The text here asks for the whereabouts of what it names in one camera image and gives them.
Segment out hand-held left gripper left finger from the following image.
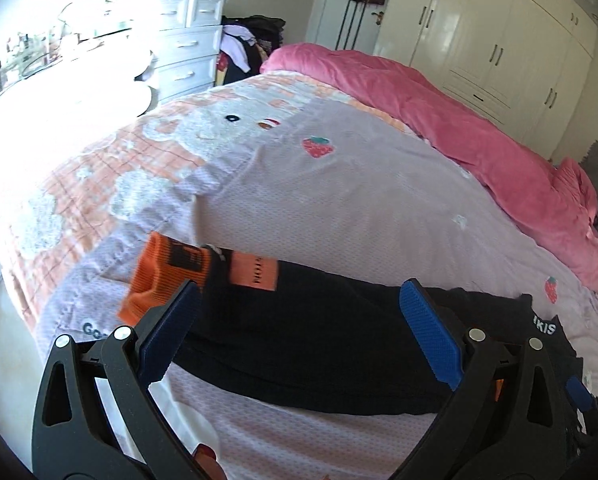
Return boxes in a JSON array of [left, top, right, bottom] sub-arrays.
[[32, 280, 203, 480]]

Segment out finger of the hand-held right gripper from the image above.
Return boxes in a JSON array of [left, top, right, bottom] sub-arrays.
[[565, 375, 598, 436]]

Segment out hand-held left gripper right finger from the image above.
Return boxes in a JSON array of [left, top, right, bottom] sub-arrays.
[[394, 277, 574, 480]]

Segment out black garment with orange cuff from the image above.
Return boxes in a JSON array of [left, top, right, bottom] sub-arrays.
[[122, 232, 587, 416]]

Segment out pile of clothes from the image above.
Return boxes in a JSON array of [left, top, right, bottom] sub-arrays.
[[216, 15, 287, 86]]

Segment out red object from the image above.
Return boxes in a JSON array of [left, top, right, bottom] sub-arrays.
[[191, 447, 225, 480]]

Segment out printed strawberry bed sheet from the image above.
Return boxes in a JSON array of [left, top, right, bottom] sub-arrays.
[[0, 70, 598, 480]]

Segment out pink quilt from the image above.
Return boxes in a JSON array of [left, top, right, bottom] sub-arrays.
[[259, 42, 598, 291]]

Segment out white chest of drawers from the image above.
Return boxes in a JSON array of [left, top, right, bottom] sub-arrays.
[[129, 0, 227, 103]]

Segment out white desk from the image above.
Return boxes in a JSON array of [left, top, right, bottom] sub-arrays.
[[0, 20, 155, 126]]

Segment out white wardrobe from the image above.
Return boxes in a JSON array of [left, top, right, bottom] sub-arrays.
[[374, 0, 598, 148]]

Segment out white door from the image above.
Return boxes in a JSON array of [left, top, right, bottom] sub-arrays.
[[306, 0, 402, 56]]

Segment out black hanging straps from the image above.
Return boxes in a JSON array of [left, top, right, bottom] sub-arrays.
[[343, 0, 367, 52]]

